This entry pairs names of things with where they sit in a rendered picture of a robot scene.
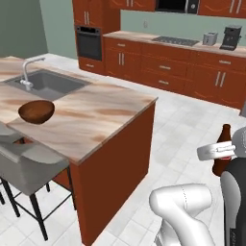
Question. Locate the brown wall cupboards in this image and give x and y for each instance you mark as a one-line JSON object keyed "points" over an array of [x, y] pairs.
{"points": [[134, 4], [221, 8]]}

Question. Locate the tall brown cupboard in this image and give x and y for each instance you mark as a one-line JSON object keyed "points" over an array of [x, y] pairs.
{"points": [[96, 14]]}

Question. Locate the brown soda bottle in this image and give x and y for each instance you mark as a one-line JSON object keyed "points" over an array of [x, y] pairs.
{"points": [[226, 134]]}

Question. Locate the brown base cupboards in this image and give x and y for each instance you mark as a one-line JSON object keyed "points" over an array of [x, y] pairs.
{"points": [[179, 68]]}

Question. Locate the white wall socket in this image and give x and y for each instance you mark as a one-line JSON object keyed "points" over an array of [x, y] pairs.
{"points": [[145, 24]]}

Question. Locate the brown wooden bowl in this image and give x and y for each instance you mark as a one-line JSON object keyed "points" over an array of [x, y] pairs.
{"points": [[36, 111]]}

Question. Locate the silver tap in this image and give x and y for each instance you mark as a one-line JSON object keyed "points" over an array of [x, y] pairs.
{"points": [[25, 68]]}

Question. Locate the silver toaster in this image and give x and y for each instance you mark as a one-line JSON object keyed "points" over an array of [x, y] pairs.
{"points": [[209, 39]]}

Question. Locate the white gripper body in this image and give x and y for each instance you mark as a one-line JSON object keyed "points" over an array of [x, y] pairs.
{"points": [[209, 153]]}

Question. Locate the grey stool with black legs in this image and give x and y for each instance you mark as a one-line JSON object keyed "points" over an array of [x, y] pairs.
{"points": [[8, 133], [30, 169]]}

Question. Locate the brown kitchen island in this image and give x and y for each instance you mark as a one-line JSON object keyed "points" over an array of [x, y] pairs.
{"points": [[112, 179]]}

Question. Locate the grey hob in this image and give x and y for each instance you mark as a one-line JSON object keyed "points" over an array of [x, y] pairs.
{"points": [[175, 40]]}

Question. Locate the grey fridge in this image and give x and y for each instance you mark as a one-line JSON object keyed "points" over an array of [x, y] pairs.
{"points": [[243, 110]]}

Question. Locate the black coffee machine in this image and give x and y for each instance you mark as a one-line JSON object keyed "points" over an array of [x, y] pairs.
{"points": [[231, 37]]}

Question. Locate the grey sink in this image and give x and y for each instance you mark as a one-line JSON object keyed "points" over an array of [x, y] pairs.
{"points": [[53, 84]]}

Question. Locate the black microwave oven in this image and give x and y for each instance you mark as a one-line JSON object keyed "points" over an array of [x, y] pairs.
{"points": [[174, 5]]}

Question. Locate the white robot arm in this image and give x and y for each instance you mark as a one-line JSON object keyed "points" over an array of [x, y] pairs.
{"points": [[179, 205]]}

